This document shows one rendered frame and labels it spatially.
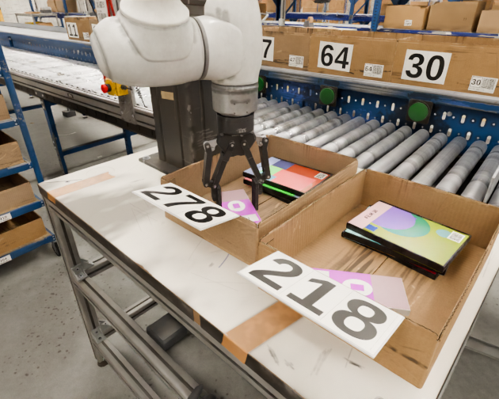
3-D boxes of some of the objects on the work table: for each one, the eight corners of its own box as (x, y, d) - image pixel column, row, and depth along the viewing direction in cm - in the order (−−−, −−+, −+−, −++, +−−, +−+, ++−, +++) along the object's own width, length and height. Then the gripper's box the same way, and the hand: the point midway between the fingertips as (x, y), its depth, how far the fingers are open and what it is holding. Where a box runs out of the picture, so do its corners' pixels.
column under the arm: (192, 188, 94) (180, 55, 78) (139, 161, 110) (119, 45, 94) (257, 159, 111) (259, 44, 95) (203, 139, 126) (196, 38, 110)
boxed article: (243, 194, 90) (243, 188, 89) (263, 229, 77) (263, 222, 76) (214, 198, 88) (214, 192, 88) (229, 234, 75) (229, 227, 74)
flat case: (305, 199, 83) (305, 193, 82) (242, 176, 93) (241, 171, 92) (333, 179, 92) (333, 173, 91) (272, 161, 102) (273, 155, 101)
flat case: (442, 274, 60) (444, 267, 59) (344, 228, 72) (346, 222, 71) (470, 241, 68) (472, 234, 68) (379, 204, 80) (380, 199, 80)
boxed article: (408, 317, 55) (410, 310, 55) (304, 304, 58) (305, 297, 57) (399, 284, 62) (401, 277, 61) (306, 273, 64) (306, 266, 63)
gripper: (185, 120, 65) (195, 226, 77) (291, 112, 70) (285, 211, 82) (180, 110, 72) (190, 208, 83) (277, 102, 77) (274, 196, 88)
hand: (237, 199), depth 81 cm, fingers open, 8 cm apart
